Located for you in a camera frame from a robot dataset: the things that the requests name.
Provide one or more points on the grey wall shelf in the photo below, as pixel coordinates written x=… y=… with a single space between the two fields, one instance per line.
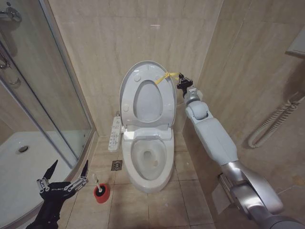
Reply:
x=296 y=51

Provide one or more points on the red toilet brush holder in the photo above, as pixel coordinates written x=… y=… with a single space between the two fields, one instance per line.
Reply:
x=102 y=195

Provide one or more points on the white bidet control panel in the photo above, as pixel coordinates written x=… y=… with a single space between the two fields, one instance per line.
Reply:
x=114 y=137

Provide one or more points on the glass shower door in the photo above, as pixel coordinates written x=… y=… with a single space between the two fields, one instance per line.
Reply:
x=47 y=78

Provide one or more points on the round metal shower drain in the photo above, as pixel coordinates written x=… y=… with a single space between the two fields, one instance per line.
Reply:
x=23 y=149

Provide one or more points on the chrome shower fixture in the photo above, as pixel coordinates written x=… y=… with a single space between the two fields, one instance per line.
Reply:
x=10 y=14

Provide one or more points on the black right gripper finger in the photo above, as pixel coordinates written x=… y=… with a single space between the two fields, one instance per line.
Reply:
x=179 y=80
x=186 y=78

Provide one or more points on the yellow ribbon loop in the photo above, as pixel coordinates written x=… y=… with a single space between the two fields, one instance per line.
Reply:
x=164 y=76

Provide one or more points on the white toilet lid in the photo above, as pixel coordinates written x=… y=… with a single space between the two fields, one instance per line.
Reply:
x=147 y=100

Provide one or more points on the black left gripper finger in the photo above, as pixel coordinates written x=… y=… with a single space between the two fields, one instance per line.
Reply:
x=81 y=176
x=47 y=175

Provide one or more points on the white shower tray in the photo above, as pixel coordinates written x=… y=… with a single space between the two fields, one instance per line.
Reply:
x=14 y=171

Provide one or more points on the chrome wall paper holder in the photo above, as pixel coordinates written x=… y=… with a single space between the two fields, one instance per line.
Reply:
x=225 y=188

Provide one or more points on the white toilet bowl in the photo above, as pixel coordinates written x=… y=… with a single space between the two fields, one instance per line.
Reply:
x=147 y=181

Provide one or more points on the white toilet brush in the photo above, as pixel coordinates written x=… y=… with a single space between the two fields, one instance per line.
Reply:
x=96 y=181

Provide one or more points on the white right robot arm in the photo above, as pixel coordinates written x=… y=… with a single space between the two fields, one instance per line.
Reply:
x=214 y=138

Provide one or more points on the square metal floor drain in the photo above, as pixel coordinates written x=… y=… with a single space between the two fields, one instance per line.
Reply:
x=117 y=165

